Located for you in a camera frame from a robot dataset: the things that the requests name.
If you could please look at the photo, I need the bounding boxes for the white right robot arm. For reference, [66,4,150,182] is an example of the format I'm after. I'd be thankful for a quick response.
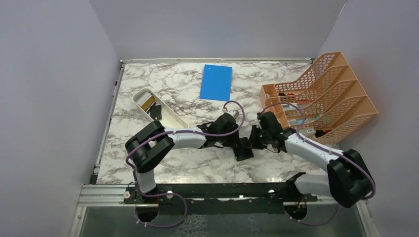
[250,112,376,208]

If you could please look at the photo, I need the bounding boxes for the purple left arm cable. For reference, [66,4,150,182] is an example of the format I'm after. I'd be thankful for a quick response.
[126,100,246,229]

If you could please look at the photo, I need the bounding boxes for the peach plastic file organizer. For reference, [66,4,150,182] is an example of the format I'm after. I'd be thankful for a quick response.
[259,52,378,145]

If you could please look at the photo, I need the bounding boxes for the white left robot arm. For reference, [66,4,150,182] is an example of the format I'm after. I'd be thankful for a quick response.
[125,113,241,203]

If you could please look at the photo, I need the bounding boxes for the blue flat board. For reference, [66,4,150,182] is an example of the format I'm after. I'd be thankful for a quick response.
[199,64,233,101]

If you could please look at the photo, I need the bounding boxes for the dark card in tray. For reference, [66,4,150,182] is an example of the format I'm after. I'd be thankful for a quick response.
[147,105,162,120]

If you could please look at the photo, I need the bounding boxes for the black leather card holder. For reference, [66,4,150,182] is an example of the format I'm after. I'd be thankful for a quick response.
[233,137,254,161]

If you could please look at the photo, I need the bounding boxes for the white oblong plastic tray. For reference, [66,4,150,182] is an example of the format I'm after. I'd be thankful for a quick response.
[132,88,189,129]

